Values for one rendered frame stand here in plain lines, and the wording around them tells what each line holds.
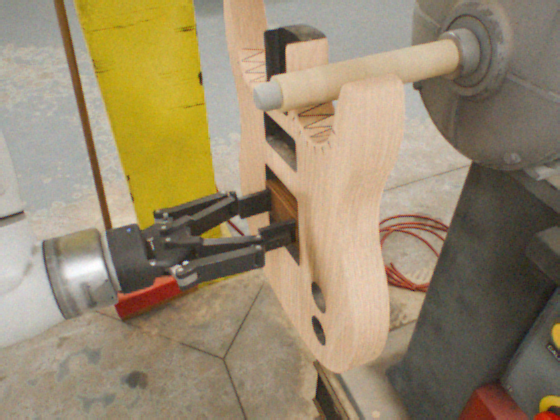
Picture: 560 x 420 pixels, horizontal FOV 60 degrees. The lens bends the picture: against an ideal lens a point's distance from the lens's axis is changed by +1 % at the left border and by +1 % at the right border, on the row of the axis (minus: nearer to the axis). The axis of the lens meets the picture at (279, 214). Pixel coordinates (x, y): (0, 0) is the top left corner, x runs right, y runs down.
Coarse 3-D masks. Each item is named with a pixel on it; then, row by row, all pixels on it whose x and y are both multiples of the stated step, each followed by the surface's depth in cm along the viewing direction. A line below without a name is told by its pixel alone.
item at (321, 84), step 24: (408, 48) 45; (432, 48) 45; (456, 48) 46; (288, 72) 42; (312, 72) 42; (336, 72) 42; (360, 72) 43; (384, 72) 44; (408, 72) 44; (432, 72) 46; (288, 96) 41; (312, 96) 42; (336, 96) 43
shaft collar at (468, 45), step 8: (448, 32) 46; (456, 32) 46; (464, 32) 46; (440, 40) 48; (456, 40) 46; (464, 40) 45; (472, 40) 45; (464, 48) 45; (472, 48) 45; (464, 56) 45; (472, 56) 46; (464, 64) 46; (472, 64) 46; (456, 72) 47; (464, 72) 47; (472, 72) 47
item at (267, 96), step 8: (256, 88) 41; (264, 88) 41; (272, 88) 41; (256, 96) 41; (264, 96) 41; (272, 96) 41; (280, 96) 41; (256, 104) 42; (264, 104) 41; (272, 104) 41; (280, 104) 42
